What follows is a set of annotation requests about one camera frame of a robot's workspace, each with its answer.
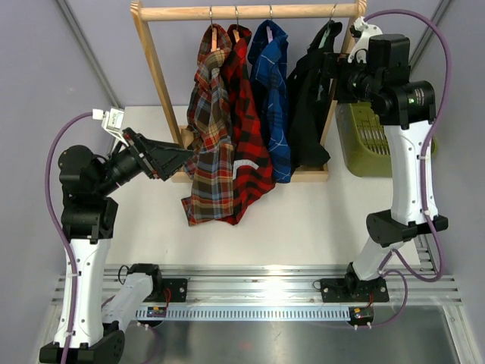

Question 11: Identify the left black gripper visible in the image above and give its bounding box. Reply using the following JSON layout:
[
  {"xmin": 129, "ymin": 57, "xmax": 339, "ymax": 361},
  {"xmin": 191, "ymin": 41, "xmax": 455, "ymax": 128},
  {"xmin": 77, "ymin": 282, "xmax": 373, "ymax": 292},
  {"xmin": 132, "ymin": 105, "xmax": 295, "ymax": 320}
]
[{"xmin": 95, "ymin": 127, "xmax": 195, "ymax": 196}]

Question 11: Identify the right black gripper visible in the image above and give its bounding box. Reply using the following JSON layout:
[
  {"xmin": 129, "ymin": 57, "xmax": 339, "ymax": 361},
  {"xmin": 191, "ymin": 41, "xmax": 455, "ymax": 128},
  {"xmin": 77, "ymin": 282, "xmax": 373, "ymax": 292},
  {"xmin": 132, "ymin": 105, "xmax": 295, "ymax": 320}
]
[{"xmin": 309, "ymin": 52, "xmax": 383, "ymax": 104}]

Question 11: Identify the mint green hanger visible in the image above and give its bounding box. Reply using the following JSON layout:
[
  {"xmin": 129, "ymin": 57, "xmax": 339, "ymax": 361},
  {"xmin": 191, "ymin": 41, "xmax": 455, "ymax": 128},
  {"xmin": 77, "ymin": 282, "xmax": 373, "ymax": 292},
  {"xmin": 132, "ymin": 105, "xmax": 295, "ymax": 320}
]
[{"xmin": 318, "ymin": 2, "xmax": 337, "ymax": 49}]

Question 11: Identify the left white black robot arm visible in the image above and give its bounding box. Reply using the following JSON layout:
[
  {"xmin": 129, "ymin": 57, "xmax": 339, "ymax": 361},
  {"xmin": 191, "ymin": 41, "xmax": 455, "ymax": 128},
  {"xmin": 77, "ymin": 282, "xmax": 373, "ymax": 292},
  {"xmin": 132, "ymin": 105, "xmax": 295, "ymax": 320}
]
[{"xmin": 39, "ymin": 128, "xmax": 193, "ymax": 363}]

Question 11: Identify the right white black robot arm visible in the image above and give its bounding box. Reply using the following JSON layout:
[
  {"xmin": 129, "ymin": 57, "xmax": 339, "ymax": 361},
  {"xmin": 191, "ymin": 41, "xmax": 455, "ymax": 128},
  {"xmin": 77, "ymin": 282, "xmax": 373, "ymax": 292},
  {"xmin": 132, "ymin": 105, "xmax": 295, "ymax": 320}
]
[{"xmin": 320, "ymin": 30, "xmax": 449, "ymax": 303}]

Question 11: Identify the brown plaid shirt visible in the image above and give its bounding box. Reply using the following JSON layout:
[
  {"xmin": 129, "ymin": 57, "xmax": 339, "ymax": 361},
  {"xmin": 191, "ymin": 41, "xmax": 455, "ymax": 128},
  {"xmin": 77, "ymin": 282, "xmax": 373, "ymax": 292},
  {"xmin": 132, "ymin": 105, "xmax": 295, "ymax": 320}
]
[{"xmin": 182, "ymin": 24, "xmax": 235, "ymax": 226}]

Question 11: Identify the blue plaid shirt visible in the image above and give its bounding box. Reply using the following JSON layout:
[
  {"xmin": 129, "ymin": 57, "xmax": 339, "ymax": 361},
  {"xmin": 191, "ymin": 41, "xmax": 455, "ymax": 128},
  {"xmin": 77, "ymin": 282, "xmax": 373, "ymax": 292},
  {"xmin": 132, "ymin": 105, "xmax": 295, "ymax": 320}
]
[{"xmin": 247, "ymin": 20, "xmax": 292, "ymax": 184}]

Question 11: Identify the red black plaid shirt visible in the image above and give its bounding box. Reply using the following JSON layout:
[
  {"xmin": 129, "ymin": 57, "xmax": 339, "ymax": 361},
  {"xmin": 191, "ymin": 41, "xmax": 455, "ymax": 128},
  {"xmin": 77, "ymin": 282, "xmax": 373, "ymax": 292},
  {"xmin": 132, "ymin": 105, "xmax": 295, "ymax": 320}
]
[{"xmin": 222, "ymin": 24, "xmax": 275, "ymax": 225}]

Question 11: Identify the lilac hanger of blue shirt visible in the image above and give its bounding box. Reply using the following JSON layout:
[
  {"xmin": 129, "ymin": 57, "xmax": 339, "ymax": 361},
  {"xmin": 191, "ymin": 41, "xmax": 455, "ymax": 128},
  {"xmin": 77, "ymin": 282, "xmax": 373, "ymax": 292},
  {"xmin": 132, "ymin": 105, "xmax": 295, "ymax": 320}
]
[{"xmin": 266, "ymin": 5, "xmax": 274, "ymax": 43}]

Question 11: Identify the wooden hanger of red shirt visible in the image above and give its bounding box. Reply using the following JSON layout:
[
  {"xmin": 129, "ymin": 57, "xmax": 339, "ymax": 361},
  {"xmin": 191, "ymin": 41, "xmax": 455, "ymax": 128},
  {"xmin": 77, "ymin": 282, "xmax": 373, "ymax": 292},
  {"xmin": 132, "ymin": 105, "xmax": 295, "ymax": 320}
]
[{"xmin": 233, "ymin": 5, "xmax": 240, "ymax": 43}]

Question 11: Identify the wooden hanger of brown shirt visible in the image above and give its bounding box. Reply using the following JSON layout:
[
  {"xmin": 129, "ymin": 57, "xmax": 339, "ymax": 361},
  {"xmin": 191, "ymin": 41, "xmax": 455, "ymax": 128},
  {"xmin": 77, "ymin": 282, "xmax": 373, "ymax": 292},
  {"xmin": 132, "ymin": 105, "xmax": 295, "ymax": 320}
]
[{"xmin": 209, "ymin": 6, "xmax": 219, "ymax": 52}]

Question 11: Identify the green plastic basket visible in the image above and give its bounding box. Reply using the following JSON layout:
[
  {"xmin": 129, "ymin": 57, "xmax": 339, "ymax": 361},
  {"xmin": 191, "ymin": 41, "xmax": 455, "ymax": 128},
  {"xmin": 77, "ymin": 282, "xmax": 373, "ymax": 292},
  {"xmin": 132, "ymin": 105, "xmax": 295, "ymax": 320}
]
[{"xmin": 336, "ymin": 102, "xmax": 436, "ymax": 181}]

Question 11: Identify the wooden clothes rack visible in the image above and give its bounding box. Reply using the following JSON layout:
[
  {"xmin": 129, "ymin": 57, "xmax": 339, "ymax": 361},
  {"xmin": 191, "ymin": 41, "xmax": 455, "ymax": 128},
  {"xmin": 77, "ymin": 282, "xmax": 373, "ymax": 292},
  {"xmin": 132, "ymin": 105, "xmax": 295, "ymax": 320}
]
[{"xmin": 130, "ymin": 0, "xmax": 368, "ymax": 184}]

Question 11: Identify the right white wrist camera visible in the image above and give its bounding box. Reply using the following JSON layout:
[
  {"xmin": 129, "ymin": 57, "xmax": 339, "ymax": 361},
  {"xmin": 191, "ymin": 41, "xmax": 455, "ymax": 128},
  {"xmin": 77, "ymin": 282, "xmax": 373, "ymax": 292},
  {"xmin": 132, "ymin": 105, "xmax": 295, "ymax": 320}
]
[{"xmin": 347, "ymin": 17, "xmax": 383, "ymax": 64}]

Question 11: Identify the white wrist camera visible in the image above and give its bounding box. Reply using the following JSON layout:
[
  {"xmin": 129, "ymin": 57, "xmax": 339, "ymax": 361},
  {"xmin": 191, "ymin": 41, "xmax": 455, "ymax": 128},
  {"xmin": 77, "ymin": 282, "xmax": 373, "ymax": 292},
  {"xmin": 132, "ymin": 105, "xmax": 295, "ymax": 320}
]
[
  {"xmin": 92, "ymin": 108, "xmax": 126, "ymax": 144},
  {"xmin": 347, "ymin": 17, "xmax": 383, "ymax": 64}
]

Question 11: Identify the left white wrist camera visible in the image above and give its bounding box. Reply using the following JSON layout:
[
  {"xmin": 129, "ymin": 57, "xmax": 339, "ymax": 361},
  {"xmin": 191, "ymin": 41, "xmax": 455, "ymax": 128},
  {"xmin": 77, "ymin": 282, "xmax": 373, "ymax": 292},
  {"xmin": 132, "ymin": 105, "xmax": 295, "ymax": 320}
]
[{"xmin": 92, "ymin": 108, "xmax": 126, "ymax": 144}]

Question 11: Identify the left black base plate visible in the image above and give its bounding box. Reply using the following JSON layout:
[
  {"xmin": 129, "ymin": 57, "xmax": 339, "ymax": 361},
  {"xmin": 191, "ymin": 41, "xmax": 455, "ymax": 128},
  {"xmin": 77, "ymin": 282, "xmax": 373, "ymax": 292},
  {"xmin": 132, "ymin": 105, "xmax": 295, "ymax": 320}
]
[{"xmin": 148, "ymin": 278, "xmax": 189, "ymax": 304}]

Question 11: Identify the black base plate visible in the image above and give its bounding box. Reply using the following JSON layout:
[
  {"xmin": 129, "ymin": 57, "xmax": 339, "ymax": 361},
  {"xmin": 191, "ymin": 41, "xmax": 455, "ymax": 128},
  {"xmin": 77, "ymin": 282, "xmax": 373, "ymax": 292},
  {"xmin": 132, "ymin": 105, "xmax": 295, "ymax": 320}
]
[
  {"xmin": 319, "ymin": 278, "xmax": 390, "ymax": 303},
  {"xmin": 148, "ymin": 278, "xmax": 189, "ymax": 304}
]

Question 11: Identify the aluminium mounting rail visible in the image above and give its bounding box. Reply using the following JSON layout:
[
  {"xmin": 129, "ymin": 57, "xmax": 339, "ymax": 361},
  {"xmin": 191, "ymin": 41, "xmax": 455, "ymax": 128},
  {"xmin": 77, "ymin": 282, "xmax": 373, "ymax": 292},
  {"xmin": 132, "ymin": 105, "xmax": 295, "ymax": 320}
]
[{"xmin": 51, "ymin": 265, "xmax": 464, "ymax": 322}]

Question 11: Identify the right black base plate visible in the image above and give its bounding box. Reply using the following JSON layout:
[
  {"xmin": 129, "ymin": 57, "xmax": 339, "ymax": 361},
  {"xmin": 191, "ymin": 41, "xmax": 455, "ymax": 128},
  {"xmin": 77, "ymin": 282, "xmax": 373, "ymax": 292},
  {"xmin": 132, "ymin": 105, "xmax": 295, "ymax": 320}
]
[{"xmin": 319, "ymin": 278, "xmax": 390, "ymax": 303}]

